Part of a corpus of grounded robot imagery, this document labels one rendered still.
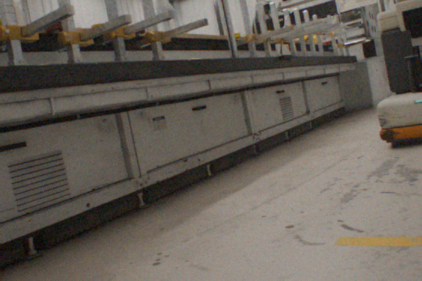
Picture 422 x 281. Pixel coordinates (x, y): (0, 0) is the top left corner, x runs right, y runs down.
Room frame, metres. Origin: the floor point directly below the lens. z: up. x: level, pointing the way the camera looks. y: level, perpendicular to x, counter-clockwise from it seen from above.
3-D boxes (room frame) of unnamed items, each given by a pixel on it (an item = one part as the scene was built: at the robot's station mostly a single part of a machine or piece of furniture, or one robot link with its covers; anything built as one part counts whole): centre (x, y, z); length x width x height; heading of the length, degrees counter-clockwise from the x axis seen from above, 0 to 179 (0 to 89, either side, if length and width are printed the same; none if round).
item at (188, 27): (1.99, 0.12, 0.82); 0.43 x 0.03 x 0.04; 56
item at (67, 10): (1.37, 0.54, 0.81); 0.43 x 0.03 x 0.04; 56
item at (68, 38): (1.59, 0.46, 0.80); 0.14 x 0.06 x 0.05; 146
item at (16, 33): (1.39, 0.60, 0.82); 0.14 x 0.06 x 0.05; 146
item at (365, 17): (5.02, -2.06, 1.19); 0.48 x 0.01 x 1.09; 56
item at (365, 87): (5.72, -1.67, 0.95); 1.65 x 0.70 x 1.90; 56
